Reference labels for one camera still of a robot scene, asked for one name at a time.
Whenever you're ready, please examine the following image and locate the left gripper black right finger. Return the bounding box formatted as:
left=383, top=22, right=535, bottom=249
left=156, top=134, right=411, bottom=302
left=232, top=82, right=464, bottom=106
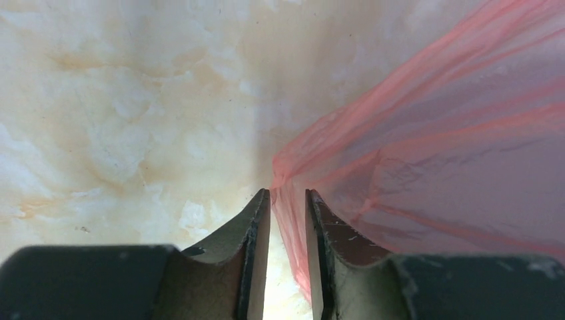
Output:
left=305, top=190, right=564, bottom=319

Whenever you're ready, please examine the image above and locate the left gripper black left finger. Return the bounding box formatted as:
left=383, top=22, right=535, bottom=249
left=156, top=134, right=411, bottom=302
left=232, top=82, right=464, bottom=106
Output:
left=1, top=189, right=271, bottom=319

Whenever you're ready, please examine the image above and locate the translucent red trash bag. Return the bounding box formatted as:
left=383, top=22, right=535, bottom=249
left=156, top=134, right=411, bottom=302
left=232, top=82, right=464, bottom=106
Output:
left=271, top=1, right=564, bottom=298

